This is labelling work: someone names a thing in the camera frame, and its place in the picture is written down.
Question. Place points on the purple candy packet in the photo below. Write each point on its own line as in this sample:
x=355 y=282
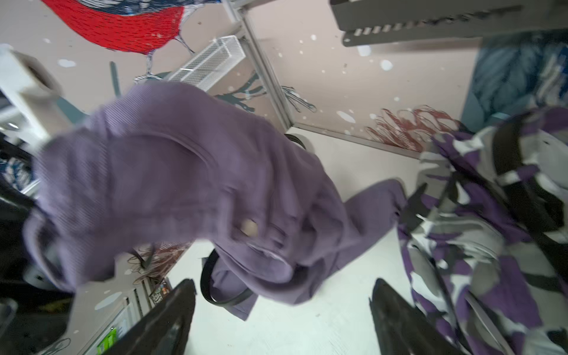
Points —
x=162 y=289

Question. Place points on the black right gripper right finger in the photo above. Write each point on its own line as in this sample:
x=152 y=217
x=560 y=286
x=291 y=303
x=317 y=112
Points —
x=402 y=329

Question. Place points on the white wire mesh shelf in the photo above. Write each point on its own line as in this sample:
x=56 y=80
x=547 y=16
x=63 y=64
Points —
x=208 y=67

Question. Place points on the black hanging wire basket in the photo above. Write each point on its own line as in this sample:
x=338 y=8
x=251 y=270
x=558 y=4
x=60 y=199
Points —
x=383 y=22

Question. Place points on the green wipes packet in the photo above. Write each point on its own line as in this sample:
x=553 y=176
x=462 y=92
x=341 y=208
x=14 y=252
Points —
x=108 y=341

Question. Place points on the black belt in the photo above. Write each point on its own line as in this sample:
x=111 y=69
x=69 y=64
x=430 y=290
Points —
x=234 y=272
x=540 y=211

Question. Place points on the purple camouflage trousers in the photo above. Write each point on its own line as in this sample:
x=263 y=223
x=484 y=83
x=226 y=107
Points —
x=475 y=271

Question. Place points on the lilac purple trousers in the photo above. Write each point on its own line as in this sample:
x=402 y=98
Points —
x=168 y=163

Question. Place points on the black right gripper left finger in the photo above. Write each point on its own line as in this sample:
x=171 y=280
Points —
x=165 y=329

